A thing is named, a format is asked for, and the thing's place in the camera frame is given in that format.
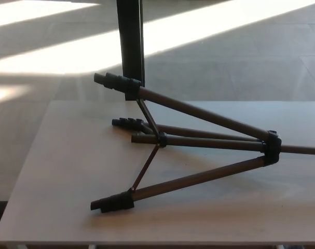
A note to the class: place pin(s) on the brown and black tripod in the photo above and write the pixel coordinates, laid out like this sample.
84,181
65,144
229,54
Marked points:
272,148

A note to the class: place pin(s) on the black vertical pillar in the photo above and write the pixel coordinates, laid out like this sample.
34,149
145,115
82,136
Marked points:
128,39

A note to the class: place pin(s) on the white table leg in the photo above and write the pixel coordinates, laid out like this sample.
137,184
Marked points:
92,247

